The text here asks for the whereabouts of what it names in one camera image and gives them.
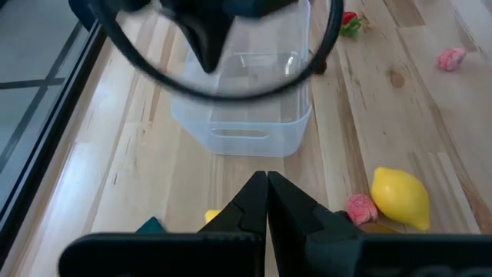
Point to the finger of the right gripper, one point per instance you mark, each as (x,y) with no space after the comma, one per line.
(219,31)
(192,27)

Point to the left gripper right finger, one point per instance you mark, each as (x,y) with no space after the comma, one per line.
(300,231)

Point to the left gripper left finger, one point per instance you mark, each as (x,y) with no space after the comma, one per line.
(246,211)

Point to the yellow plastic lemon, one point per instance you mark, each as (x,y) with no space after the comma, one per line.
(211,215)
(401,198)

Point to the pink plastic raspberry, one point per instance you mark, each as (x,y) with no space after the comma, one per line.
(451,59)
(361,209)

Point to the clear plastic tupperware container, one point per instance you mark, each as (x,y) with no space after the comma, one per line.
(246,143)

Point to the red plastic strawberry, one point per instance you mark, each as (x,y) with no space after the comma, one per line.
(349,19)

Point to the dark green cloth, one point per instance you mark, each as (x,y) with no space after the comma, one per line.
(150,227)

